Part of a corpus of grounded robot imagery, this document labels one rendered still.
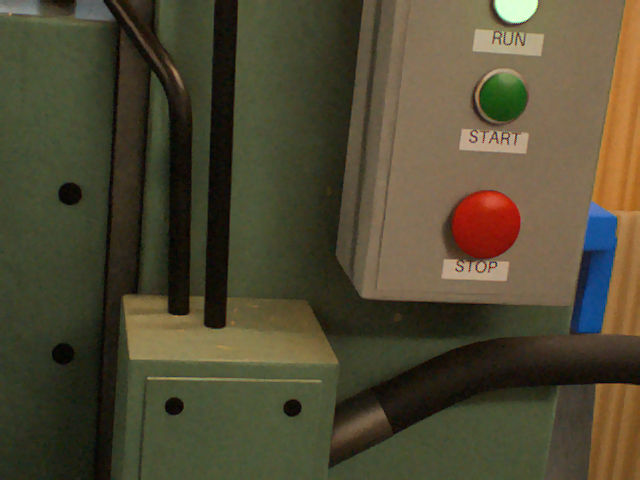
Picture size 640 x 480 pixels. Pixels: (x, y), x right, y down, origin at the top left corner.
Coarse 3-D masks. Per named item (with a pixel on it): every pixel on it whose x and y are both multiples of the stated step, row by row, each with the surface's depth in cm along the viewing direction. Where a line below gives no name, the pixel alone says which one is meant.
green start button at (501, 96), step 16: (480, 80) 53; (496, 80) 52; (512, 80) 52; (480, 96) 53; (496, 96) 52; (512, 96) 53; (528, 96) 53; (480, 112) 53; (496, 112) 53; (512, 112) 53
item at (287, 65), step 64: (192, 0) 56; (256, 0) 56; (320, 0) 57; (192, 64) 57; (256, 64) 57; (320, 64) 58; (256, 128) 58; (320, 128) 59; (192, 192) 58; (256, 192) 59; (320, 192) 59; (192, 256) 59; (256, 256) 60; (320, 256) 60; (320, 320) 62; (384, 320) 62; (448, 320) 63; (512, 320) 63; (384, 448) 64; (448, 448) 65; (512, 448) 66
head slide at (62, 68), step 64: (0, 0) 62; (64, 0) 64; (0, 64) 59; (64, 64) 59; (0, 128) 60; (64, 128) 60; (0, 192) 61; (64, 192) 61; (0, 256) 62; (64, 256) 62; (0, 320) 63; (64, 320) 63; (0, 384) 64; (64, 384) 64; (0, 448) 65; (64, 448) 65
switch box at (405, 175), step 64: (384, 0) 53; (448, 0) 51; (576, 0) 53; (384, 64) 53; (448, 64) 52; (512, 64) 53; (576, 64) 53; (384, 128) 53; (448, 128) 53; (512, 128) 54; (576, 128) 54; (384, 192) 54; (448, 192) 54; (512, 192) 55; (576, 192) 55; (384, 256) 54; (448, 256) 55; (512, 256) 56; (576, 256) 56
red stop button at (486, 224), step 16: (480, 192) 54; (496, 192) 54; (464, 208) 54; (480, 208) 54; (496, 208) 54; (512, 208) 54; (464, 224) 54; (480, 224) 54; (496, 224) 54; (512, 224) 54; (464, 240) 54; (480, 240) 54; (496, 240) 54; (512, 240) 54; (480, 256) 54
